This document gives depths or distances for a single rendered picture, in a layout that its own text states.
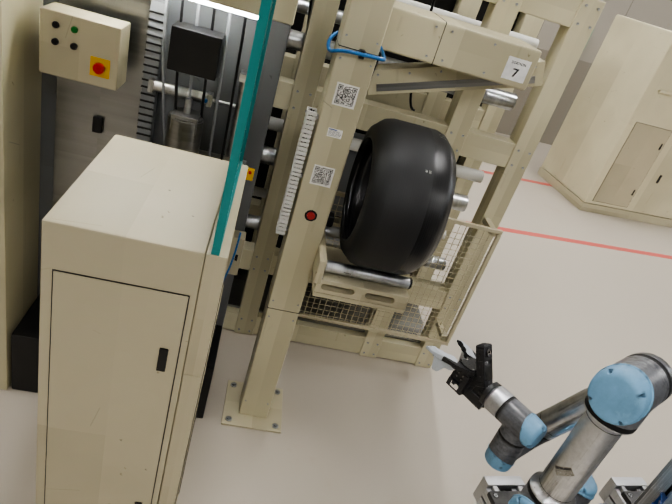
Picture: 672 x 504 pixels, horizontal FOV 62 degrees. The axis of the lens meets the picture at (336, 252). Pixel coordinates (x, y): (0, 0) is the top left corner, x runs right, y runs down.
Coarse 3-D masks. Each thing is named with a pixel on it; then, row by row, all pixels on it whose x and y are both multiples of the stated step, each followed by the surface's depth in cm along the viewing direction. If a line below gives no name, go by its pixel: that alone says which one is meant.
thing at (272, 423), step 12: (228, 384) 267; (240, 384) 269; (228, 396) 260; (240, 396) 262; (276, 396) 269; (228, 408) 254; (276, 408) 262; (228, 420) 248; (240, 420) 250; (252, 420) 252; (264, 420) 254; (276, 420) 256; (276, 432) 251
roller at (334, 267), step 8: (328, 264) 207; (336, 264) 207; (344, 264) 209; (336, 272) 208; (344, 272) 208; (352, 272) 208; (360, 272) 209; (368, 272) 209; (376, 272) 210; (384, 272) 212; (368, 280) 211; (376, 280) 210; (384, 280) 211; (392, 280) 211; (400, 280) 212; (408, 280) 212; (408, 288) 214
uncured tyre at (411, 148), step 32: (384, 128) 194; (416, 128) 196; (384, 160) 185; (416, 160) 185; (448, 160) 189; (352, 192) 233; (384, 192) 183; (416, 192) 184; (448, 192) 187; (352, 224) 232; (384, 224) 185; (416, 224) 186; (352, 256) 202; (384, 256) 194; (416, 256) 193
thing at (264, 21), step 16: (272, 0) 131; (272, 16) 151; (256, 32) 102; (256, 48) 104; (256, 64) 105; (256, 80) 148; (240, 112) 110; (240, 128) 111; (240, 144) 113; (240, 160) 169; (224, 192) 118; (224, 208) 120; (224, 224) 122
